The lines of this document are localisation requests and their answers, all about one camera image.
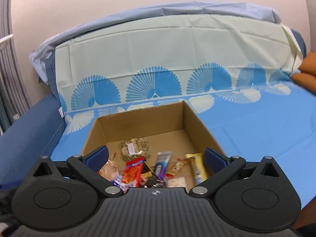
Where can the purple milk candy bar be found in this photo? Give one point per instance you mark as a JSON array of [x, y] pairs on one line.
[[119, 183]]

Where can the grey curtain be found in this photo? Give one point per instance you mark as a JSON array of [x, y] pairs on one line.
[[14, 99]]

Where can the silver foil stick packet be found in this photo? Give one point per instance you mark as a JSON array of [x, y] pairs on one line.
[[161, 165]]

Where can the clear bag of peanuts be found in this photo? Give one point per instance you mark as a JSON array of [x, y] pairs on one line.
[[109, 171]]

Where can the orange cushion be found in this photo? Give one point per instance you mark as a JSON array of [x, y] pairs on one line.
[[306, 77]]

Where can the grey-blue sheet on backrest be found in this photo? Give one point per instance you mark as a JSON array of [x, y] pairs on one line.
[[38, 56]]

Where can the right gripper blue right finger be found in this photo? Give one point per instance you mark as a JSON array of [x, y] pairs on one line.
[[215, 160]]

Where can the yellow snack bar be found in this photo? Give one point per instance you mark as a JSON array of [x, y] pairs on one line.
[[196, 161]]

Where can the small red yellow candy bar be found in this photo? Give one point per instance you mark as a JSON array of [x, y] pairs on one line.
[[180, 163]]

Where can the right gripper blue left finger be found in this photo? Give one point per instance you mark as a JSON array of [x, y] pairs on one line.
[[96, 159]]

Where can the red spicy strip packet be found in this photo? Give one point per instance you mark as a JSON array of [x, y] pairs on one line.
[[132, 173]]

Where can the brown cardboard box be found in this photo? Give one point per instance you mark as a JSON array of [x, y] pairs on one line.
[[173, 127]]

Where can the white rice cracker pack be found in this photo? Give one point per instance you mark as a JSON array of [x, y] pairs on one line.
[[176, 182]]

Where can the blue fan-pattern sofa cover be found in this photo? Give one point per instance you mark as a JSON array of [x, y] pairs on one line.
[[234, 72]]

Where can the black chocolate bar packet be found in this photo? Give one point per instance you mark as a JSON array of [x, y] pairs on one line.
[[148, 178]]

